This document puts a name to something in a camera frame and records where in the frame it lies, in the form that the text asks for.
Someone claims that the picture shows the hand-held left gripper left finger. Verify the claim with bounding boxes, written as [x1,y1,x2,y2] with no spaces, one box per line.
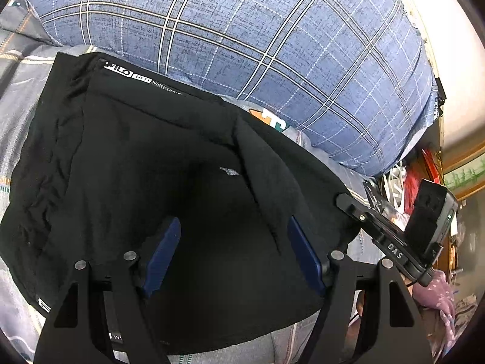
[34,217,182,364]

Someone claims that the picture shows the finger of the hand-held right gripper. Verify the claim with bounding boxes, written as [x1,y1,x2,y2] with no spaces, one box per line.
[336,193,391,244]

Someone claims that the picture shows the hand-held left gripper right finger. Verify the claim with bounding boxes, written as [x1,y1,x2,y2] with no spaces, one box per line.
[287,215,435,364]

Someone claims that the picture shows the black pants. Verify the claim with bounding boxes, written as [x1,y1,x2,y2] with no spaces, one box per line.
[0,51,362,355]

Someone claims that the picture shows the person's right forearm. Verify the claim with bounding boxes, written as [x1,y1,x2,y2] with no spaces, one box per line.
[412,269,457,353]

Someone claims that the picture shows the red bag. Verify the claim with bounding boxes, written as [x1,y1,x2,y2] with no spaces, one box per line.
[402,148,445,215]

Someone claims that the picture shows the white plastic bag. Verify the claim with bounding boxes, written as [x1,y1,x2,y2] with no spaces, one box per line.
[382,162,409,210]

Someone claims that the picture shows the grey patterned bed sheet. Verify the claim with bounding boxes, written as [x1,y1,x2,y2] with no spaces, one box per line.
[0,0,383,364]

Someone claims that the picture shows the blue plaid pillow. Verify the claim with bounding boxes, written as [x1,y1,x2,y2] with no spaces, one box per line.
[23,0,441,177]

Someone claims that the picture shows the wooden frame with green print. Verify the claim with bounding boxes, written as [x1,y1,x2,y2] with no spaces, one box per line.
[441,152,485,201]

